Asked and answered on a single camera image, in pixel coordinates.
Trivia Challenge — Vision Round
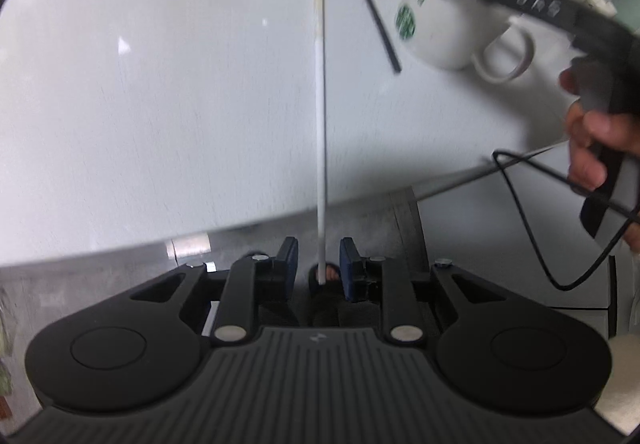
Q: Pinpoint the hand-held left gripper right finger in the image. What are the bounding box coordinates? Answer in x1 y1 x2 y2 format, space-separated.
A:
339 236 521 344

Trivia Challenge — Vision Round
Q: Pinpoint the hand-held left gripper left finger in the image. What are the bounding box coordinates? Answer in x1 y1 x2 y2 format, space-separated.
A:
129 236 301 344

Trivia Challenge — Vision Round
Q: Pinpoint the white mug green print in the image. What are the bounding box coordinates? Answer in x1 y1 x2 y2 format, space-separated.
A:
395 0 537 84

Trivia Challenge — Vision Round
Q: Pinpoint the white chopstick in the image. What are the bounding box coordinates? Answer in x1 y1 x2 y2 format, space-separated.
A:
312 0 328 285

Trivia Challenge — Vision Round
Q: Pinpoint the person's right hand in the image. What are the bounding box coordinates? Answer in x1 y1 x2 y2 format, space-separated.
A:
557 66 640 192

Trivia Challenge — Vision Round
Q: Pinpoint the mint green appliance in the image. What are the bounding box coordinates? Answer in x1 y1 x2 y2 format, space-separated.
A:
611 0 640 35

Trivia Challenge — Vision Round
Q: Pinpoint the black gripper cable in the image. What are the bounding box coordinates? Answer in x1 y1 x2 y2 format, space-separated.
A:
492 150 640 291

